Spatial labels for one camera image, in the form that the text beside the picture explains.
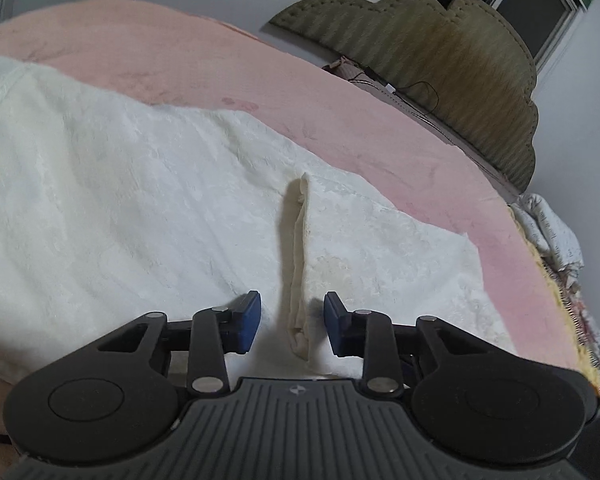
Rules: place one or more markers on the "white patterned quilt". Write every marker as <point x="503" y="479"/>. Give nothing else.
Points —
<point x="545" y="220"/>

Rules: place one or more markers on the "pink blanket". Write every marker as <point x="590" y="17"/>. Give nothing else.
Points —
<point x="330" y="125"/>

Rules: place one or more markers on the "white textured towel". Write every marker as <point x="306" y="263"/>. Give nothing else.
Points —
<point x="130" y="185"/>

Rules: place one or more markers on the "olive padded headboard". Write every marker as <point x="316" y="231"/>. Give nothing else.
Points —
<point x="455" y="60"/>

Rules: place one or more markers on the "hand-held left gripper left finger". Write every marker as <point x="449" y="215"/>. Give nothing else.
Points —
<point x="247" y="321"/>

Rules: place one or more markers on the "yellow patterned blanket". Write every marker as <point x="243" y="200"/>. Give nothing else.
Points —
<point x="587" y="330"/>

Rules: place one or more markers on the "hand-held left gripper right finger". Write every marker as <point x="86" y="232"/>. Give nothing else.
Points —
<point x="334" y="322"/>

